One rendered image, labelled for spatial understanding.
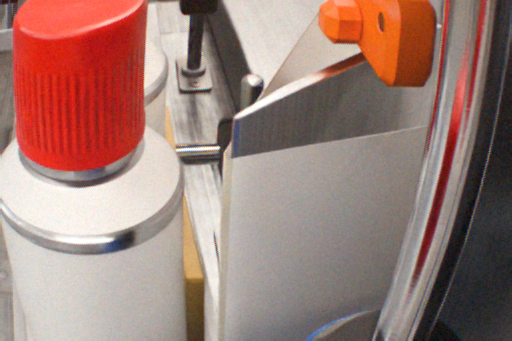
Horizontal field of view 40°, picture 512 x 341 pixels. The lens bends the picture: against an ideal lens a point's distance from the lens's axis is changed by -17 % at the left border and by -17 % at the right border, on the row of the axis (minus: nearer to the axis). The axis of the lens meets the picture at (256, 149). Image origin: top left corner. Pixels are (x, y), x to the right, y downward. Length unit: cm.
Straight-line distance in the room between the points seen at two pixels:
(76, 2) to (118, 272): 6
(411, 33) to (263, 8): 51
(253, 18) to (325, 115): 48
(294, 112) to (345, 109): 2
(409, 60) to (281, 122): 3
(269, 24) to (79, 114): 48
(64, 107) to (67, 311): 5
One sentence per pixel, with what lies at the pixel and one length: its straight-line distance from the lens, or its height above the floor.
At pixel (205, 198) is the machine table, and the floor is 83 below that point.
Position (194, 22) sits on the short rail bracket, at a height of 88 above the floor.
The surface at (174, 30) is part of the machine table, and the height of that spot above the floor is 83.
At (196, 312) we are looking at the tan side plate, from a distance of 25.
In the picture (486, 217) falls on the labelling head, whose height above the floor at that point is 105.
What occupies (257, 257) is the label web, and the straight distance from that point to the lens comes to 17.
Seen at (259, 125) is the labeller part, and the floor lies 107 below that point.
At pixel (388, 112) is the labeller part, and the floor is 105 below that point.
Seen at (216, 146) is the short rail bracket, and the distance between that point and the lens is 43.
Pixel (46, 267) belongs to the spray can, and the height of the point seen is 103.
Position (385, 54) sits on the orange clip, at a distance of 16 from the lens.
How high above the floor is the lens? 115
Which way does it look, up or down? 34 degrees down
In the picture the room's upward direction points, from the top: 5 degrees clockwise
